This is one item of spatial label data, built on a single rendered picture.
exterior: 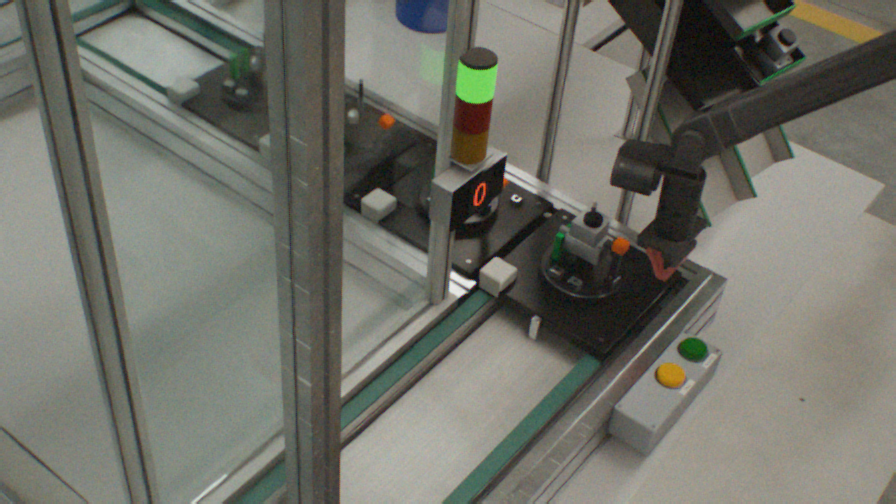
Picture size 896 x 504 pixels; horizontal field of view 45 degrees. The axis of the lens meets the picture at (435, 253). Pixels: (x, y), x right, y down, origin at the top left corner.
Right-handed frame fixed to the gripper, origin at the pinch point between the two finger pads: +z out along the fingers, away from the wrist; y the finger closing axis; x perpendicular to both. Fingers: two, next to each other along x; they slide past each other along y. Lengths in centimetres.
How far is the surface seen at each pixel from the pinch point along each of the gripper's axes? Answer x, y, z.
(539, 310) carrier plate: -13.8, 11.2, 7.9
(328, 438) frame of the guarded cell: 9, 82, -49
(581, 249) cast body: -12.9, 2.2, 0.8
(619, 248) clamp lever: -7.2, 0.9, -1.8
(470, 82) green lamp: -22.9, 20.7, -34.7
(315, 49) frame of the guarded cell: 11, 83, -82
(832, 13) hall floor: -66, -297, 107
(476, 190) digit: -21.6, 19.5, -17.0
